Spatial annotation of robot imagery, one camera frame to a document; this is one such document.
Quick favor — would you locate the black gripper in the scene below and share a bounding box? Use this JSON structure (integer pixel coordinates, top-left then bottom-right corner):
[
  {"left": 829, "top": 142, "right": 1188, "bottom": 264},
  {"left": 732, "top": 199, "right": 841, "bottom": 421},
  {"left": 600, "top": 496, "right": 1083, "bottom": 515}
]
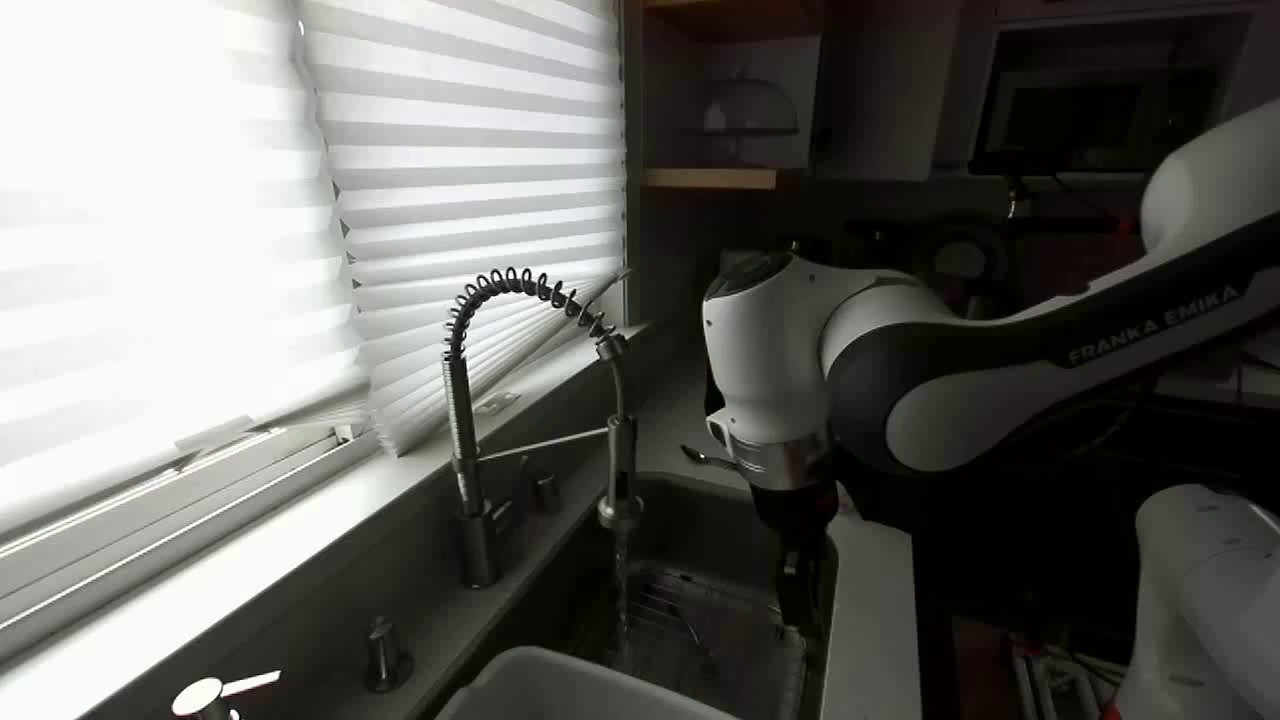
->
[{"left": 754, "top": 474, "right": 844, "bottom": 636}]

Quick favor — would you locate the stainless steel sink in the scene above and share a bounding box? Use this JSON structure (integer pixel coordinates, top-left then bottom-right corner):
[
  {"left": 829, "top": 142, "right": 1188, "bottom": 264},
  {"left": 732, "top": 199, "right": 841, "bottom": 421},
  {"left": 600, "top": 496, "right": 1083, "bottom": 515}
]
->
[{"left": 564, "top": 472, "right": 820, "bottom": 720}]

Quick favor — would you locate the grey plastic tub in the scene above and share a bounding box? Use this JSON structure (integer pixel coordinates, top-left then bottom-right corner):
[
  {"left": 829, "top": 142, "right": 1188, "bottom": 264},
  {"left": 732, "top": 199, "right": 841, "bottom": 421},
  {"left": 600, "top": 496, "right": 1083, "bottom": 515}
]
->
[{"left": 438, "top": 644, "right": 742, "bottom": 720}]

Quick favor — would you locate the chrome spring kitchen faucet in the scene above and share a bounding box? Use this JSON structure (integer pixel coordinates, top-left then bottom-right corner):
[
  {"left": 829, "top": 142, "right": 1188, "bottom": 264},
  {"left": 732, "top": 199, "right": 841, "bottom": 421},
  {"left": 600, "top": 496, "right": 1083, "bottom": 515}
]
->
[{"left": 440, "top": 264, "right": 654, "bottom": 590}]

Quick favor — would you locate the glass cake dome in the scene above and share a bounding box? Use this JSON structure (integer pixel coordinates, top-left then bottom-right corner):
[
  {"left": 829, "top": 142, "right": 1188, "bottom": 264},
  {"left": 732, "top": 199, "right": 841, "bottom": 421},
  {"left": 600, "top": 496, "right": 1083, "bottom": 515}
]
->
[{"left": 698, "top": 68, "right": 806, "bottom": 167}]

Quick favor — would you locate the small metal dispenser knob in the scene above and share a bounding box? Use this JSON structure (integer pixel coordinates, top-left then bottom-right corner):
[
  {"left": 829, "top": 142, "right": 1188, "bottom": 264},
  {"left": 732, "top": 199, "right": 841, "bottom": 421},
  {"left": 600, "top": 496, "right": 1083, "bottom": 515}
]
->
[{"left": 361, "top": 613, "right": 418, "bottom": 695}]

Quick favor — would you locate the narrow white window blind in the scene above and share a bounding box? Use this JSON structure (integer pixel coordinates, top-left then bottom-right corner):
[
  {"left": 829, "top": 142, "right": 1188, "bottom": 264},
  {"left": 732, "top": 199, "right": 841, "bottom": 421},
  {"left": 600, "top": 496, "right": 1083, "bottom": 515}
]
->
[{"left": 293, "top": 0, "right": 633, "bottom": 459}]

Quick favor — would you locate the dark built-in microwave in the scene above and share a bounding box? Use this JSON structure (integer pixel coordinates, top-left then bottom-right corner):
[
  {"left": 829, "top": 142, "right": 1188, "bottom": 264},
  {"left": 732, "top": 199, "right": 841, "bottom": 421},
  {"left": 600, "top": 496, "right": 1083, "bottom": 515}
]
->
[{"left": 968, "top": 12, "right": 1259, "bottom": 181}]

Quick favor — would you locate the wide white window blind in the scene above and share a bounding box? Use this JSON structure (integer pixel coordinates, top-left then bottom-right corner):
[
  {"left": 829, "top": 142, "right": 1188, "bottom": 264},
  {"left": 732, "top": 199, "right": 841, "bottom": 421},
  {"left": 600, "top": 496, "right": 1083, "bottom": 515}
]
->
[{"left": 0, "top": 0, "right": 373, "bottom": 538}]

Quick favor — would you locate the metal wire sink grid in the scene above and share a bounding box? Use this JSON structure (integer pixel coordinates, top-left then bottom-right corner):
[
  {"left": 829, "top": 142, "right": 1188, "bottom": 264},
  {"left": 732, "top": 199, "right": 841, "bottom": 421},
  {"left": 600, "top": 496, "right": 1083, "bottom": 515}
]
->
[{"left": 620, "top": 565, "right": 809, "bottom": 720}]

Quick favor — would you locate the orange and white frame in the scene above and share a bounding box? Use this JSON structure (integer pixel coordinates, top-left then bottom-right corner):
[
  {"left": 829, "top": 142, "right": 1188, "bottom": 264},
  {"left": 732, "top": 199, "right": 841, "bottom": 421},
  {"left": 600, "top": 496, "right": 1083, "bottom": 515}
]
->
[{"left": 1006, "top": 632, "right": 1129, "bottom": 720}]

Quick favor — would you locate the wooden wall shelf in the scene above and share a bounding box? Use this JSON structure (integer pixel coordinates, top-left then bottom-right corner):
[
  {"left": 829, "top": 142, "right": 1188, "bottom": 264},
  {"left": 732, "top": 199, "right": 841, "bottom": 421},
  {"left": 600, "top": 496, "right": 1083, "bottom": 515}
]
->
[{"left": 633, "top": 0, "right": 826, "bottom": 195}]

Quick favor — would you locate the white window frame rail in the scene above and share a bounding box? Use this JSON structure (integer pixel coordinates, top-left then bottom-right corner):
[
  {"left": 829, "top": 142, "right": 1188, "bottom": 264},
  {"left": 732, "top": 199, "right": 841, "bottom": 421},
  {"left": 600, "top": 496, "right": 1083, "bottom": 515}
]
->
[{"left": 0, "top": 414, "right": 380, "bottom": 661}]

